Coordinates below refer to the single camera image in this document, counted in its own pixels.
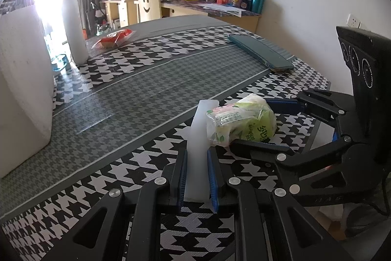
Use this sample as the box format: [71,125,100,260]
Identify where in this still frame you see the dark smartphone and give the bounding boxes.
[228,34,294,72]

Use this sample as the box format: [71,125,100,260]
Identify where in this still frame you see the white soft bar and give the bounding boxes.
[183,99,220,203]

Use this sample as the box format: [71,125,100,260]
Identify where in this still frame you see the red snack packet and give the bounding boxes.
[91,29,136,50]

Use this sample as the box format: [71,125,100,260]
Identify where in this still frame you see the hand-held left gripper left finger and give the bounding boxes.
[49,148,188,261]

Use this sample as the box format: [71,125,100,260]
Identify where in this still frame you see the wooden chair with smiley face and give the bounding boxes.
[136,0,162,23]

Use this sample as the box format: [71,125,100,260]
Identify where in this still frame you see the floral tissue packet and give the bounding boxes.
[205,93,277,148]

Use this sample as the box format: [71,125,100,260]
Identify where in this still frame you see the wooden desk with patterned top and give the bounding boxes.
[160,0,262,34]

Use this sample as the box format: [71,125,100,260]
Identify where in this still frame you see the white pump bottle red top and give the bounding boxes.
[59,0,89,64]

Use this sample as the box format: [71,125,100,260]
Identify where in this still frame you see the teal round object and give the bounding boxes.
[50,54,68,73]

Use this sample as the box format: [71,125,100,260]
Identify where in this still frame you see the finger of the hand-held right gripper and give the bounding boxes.
[265,89,349,127]
[230,135,356,193]

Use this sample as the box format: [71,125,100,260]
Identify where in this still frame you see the wooden desk with drawers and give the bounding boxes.
[102,0,138,29]

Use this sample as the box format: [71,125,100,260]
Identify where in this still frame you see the printed papers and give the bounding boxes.
[202,2,242,18]

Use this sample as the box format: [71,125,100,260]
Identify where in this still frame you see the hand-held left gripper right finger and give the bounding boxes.
[206,147,352,261]

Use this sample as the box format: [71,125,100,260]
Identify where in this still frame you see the white foam box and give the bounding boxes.
[0,4,55,179]

